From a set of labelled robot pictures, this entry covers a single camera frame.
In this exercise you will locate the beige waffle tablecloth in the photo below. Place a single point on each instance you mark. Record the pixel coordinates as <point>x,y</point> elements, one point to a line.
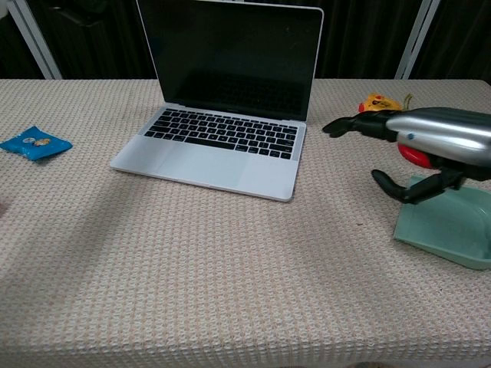
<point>192,276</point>

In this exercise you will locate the red plastic object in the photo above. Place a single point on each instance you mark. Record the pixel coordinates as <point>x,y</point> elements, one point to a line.
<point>414,155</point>

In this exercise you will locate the silver laptop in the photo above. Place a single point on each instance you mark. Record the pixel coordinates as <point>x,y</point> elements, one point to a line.
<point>230,115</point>

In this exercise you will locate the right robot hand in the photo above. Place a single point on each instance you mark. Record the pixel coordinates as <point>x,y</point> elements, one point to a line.
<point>441,134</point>

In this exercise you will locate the green plastic dustpan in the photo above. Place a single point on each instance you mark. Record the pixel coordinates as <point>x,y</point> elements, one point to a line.
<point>441,230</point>

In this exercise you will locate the white metal frame post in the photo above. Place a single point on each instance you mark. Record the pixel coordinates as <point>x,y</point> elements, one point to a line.
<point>34,38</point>
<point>416,38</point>

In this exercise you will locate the blue snack packet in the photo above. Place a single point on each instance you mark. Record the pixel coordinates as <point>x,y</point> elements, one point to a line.
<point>35,144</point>

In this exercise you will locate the yellow toy tape measure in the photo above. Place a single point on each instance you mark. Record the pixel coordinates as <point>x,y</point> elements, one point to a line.
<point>377,102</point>

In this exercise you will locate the black curtain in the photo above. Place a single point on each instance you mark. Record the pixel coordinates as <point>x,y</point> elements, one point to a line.
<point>76,38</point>

